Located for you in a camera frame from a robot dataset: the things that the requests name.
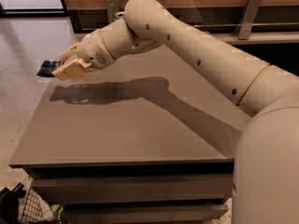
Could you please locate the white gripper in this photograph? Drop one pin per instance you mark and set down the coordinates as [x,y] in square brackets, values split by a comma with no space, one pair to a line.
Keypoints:
[92,49]

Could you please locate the blue rxbar blueberry wrapper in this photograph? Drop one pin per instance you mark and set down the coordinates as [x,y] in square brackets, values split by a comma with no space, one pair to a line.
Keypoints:
[47,67]

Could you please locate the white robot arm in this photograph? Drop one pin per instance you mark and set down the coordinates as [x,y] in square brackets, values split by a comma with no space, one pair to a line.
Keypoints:
[266,173]

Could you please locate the green soda can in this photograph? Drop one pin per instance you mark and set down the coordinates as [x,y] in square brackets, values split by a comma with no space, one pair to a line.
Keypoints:
[119,15]

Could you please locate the upper grey drawer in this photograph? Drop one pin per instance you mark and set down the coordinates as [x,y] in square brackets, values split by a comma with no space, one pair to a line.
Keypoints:
[133,189]

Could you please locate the grey drawer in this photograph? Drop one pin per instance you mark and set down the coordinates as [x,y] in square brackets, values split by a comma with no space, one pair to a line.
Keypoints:
[145,215]
[133,189]

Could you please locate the black object on floor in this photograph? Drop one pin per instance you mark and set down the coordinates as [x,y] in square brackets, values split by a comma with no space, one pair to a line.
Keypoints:
[9,204]

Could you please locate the lower grey drawer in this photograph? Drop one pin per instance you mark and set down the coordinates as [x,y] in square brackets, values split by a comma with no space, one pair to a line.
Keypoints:
[145,215]

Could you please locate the left metal rail bracket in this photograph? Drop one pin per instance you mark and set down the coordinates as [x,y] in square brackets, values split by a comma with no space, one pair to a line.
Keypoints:
[112,9]

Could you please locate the metal rail bracket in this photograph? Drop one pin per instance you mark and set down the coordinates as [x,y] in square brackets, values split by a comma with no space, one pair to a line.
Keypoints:
[248,17]
[112,9]

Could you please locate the wire mesh basket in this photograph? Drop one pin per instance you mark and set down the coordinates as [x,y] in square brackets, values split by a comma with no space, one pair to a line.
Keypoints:
[34,209]

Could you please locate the right metal rail bracket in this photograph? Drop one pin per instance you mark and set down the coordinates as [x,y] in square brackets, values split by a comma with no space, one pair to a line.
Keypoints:
[248,17]

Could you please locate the metal rail bar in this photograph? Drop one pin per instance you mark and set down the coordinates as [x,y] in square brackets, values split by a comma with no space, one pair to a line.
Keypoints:
[280,25]

